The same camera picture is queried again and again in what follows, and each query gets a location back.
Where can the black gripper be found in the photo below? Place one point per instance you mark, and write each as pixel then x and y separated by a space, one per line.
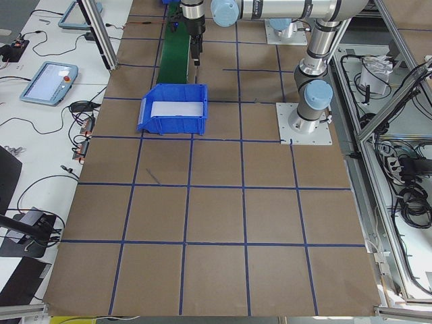
pixel 196 28

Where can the green conveyor belt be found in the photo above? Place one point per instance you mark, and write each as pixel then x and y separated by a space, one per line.
pixel 174 63

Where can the left blue plastic bin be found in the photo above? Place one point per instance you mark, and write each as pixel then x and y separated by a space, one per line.
pixel 174 109

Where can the black power brick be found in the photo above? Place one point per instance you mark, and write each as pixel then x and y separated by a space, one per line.
pixel 89 36

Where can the right teach pendant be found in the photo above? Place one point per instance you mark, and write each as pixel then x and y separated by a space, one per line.
pixel 73 19

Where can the teach pendant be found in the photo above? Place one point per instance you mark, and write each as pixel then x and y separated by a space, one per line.
pixel 73 19
pixel 50 84

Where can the left teach pendant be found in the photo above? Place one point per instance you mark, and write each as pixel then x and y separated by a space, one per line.
pixel 50 84

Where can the grey usb hub box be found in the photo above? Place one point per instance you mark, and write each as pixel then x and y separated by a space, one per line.
pixel 34 223

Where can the black monitor stand base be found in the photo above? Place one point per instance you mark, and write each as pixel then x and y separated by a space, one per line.
pixel 24 248

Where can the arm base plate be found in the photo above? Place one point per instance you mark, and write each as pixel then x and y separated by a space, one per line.
pixel 298 40
pixel 293 130

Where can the aluminium frame post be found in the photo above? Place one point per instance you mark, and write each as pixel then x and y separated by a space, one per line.
pixel 97 28

